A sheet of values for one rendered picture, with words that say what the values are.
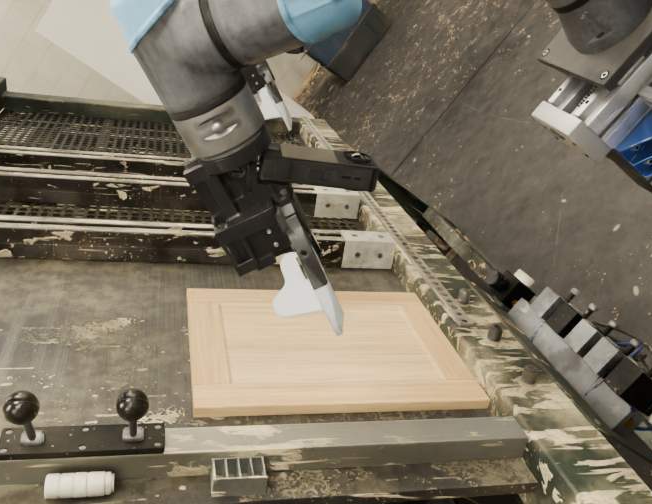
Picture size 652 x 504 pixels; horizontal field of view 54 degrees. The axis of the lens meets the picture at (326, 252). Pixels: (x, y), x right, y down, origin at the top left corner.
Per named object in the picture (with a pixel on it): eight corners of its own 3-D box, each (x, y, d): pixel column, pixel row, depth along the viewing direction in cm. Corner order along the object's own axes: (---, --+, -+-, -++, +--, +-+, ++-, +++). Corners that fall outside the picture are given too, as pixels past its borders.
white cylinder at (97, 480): (44, 505, 78) (113, 500, 80) (43, 486, 77) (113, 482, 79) (48, 486, 80) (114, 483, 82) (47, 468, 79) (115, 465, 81)
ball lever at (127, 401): (147, 452, 84) (149, 413, 73) (117, 453, 83) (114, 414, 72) (148, 424, 86) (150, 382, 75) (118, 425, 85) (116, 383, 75)
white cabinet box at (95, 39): (325, 135, 497) (79, -46, 410) (281, 193, 512) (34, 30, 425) (312, 114, 550) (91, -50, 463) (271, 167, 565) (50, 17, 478)
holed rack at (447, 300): (473, 326, 124) (474, 323, 123) (459, 326, 123) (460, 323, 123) (307, 118, 268) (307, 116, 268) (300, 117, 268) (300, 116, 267)
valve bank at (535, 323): (740, 421, 106) (661, 361, 96) (677, 481, 109) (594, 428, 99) (572, 280, 150) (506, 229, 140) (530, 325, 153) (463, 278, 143)
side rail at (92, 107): (297, 148, 265) (300, 121, 260) (4, 125, 236) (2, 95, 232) (293, 142, 272) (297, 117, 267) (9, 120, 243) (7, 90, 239)
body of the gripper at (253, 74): (237, 94, 129) (208, 37, 123) (275, 75, 128) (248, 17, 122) (240, 104, 122) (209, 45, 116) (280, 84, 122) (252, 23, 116)
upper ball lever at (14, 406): (48, 456, 81) (35, 417, 70) (15, 458, 80) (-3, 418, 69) (52, 427, 83) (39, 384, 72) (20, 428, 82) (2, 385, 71)
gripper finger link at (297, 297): (296, 354, 63) (258, 269, 64) (351, 329, 63) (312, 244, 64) (292, 357, 60) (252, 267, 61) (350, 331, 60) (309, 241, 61)
